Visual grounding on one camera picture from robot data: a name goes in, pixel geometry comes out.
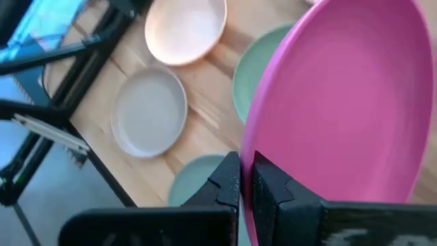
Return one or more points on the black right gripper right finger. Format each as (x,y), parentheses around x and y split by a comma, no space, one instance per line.
(290,222)

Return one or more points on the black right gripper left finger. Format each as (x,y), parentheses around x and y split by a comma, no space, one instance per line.
(205,225)

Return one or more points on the pale blue plate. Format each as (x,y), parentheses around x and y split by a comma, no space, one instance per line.
(191,181)

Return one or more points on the beige plate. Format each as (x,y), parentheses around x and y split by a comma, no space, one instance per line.
(148,112)

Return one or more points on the pink plate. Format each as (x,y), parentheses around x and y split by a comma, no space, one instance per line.
(341,102)

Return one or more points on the green plate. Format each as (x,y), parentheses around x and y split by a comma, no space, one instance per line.
(252,71)

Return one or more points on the light peach plate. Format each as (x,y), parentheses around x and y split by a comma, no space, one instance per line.
(184,30)

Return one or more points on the silver frame bracket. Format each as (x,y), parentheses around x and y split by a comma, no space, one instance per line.
(51,135)

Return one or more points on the black aluminium table frame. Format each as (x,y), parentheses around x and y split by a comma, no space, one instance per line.
(37,110)

